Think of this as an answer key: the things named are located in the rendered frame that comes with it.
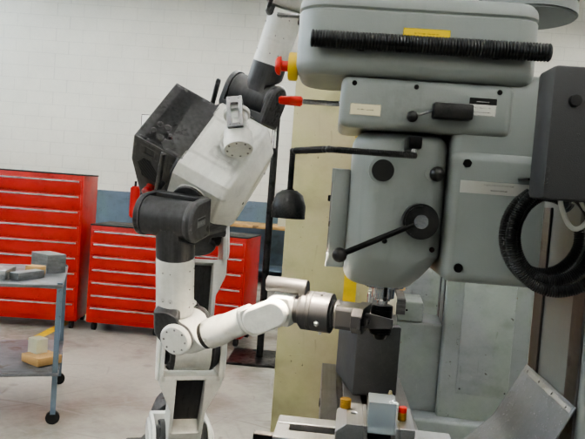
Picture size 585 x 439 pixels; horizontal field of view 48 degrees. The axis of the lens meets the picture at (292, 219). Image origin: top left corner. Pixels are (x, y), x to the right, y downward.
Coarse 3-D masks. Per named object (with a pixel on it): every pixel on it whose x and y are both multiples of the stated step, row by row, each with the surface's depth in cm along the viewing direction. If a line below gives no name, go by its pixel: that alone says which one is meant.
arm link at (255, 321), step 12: (276, 300) 145; (240, 312) 148; (252, 312) 146; (264, 312) 145; (276, 312) 144; (288, 312) 146; (240, 324) 150; (252, 324) 147; (264, 324) 146; (276, 324) 145; (252, 336) 149
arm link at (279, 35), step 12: (276, 12) 167; (288, 12) 167; (276, 24) 168; (288, 24) 168; (264, 36) 170; (276, 36) 168; (288, 36) 169; (264, 48) 169; (276, 48) 169; (288, 48) 170; (264, 60) 170
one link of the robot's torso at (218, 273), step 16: (224, 240) 192; (224, 256) 191; (208, 272) 193; (224, 272) 191; (208, 288) 194; (208, 304) 195; (208, 352) 190; (176, 368) 190; (192, 368) 192; (208, 368) 193
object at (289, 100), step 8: (280, 96) 151; (288, 96) 151; (296, 96) 151; (280, 104) 152; (288, 104) 151; (296, 104) 151; (304, 104) 152; (312, 104) 151; (320, 104) 151; (328, 104) 151; (336, 104) 151
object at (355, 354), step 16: (352, 336) 179; (368, 336) 175; (352, 352) 178; (368, 352) 175; (384, 352) 175; (336, 368) 195; (352, 368) 177; (368, 368) 175; (384, 368) 176; (352, 384) 176; (368, 384) 175; (384, 384) 176
